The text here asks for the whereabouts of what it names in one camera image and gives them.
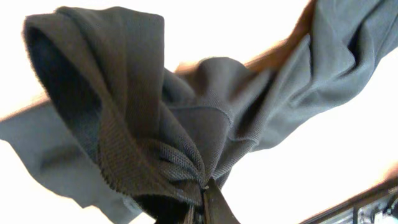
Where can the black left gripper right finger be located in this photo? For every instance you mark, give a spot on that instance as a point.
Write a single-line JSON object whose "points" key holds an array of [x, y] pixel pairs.
{"points": [[215, 208]]}

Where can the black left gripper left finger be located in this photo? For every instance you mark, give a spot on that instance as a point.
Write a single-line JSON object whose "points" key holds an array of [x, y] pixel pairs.
{"points": [[177, 214]]}

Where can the black t-shirt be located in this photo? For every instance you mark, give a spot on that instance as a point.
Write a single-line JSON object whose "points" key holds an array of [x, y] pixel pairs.
{"points": [[124, 134]]}

